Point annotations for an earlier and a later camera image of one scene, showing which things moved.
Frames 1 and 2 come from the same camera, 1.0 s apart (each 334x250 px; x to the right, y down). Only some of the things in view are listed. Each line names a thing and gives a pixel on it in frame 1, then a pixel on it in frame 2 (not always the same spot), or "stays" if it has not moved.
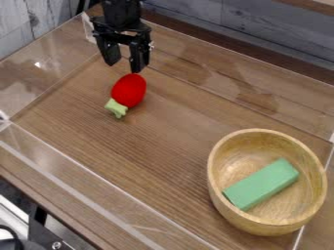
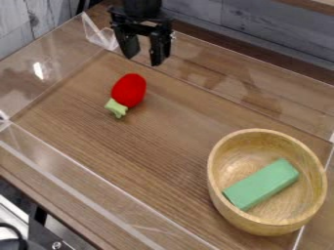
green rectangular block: (248, 193) stays
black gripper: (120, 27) → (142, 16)
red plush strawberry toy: (128, 93) stays
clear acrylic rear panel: (247, 78) stays
